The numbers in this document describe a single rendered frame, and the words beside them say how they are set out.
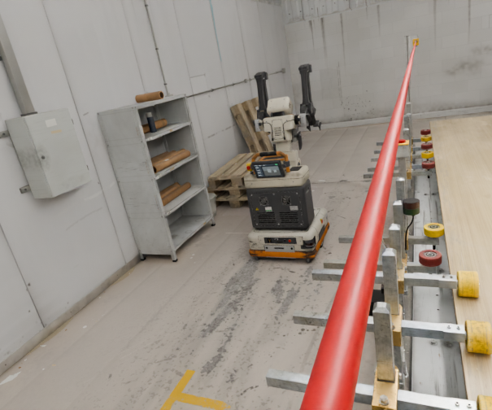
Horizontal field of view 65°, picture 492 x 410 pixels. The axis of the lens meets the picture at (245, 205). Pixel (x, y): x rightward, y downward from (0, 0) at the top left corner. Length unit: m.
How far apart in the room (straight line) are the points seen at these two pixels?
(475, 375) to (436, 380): 0.39
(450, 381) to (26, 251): 2.85
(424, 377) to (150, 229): 3.00
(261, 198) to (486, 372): 2.55
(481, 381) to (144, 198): 3.23
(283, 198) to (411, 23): 6.43
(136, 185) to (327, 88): 6.39
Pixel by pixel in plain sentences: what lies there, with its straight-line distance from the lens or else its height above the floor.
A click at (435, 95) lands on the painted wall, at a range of 9.25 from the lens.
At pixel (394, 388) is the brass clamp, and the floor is 0.97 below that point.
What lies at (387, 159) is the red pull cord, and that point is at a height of 1.64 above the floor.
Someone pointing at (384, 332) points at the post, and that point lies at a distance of 0.93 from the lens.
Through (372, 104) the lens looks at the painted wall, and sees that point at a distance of 9.30.
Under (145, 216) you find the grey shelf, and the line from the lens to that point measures 3.93.
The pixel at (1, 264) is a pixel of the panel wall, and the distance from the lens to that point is 3.25.
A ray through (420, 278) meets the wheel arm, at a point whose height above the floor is 0.96.
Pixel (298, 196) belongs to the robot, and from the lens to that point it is 3.28.
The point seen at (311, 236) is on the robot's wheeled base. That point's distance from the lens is 3.35.
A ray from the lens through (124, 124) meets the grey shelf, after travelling 3.71.
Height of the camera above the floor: 1.69
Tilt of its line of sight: 19 degrees down
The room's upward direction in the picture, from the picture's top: 11 degrees counter-clockwise
